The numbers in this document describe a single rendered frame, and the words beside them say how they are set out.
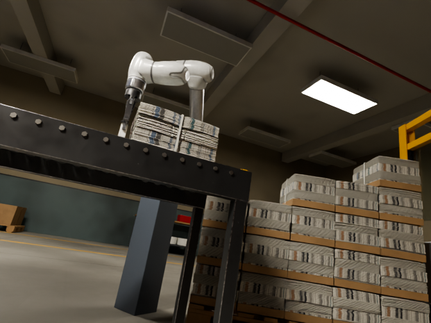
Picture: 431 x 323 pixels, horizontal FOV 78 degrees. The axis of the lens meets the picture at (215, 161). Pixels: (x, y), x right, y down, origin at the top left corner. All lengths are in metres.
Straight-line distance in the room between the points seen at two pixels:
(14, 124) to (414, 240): 2.20
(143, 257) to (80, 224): 6.40
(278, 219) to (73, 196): 7.05
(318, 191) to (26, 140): 1.66
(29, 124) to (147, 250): 1.21
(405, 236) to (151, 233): 1.69
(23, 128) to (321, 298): 1.74
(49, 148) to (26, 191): 7.60
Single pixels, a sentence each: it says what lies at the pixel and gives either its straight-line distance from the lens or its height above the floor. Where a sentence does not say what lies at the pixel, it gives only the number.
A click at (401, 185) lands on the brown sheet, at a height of 1.09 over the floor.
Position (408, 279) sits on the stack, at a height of 0.49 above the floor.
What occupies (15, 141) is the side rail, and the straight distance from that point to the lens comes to 0.96.
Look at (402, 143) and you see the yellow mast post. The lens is 3.03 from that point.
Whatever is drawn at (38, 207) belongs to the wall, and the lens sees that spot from 8.43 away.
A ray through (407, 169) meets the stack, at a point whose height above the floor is 1.22.
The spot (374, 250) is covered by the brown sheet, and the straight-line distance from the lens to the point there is 2.07.
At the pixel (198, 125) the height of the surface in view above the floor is 1.01.
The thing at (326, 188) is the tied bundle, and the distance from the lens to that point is 1.98.
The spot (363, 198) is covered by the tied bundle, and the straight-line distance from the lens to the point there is 2.08.
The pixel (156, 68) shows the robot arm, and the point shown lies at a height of 1.24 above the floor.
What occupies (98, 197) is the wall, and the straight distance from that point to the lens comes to 8.28.
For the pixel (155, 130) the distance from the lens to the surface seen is 1.15.
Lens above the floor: 0.52
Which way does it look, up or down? 17 degrees up
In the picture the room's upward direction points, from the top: 10 degrees clockwise
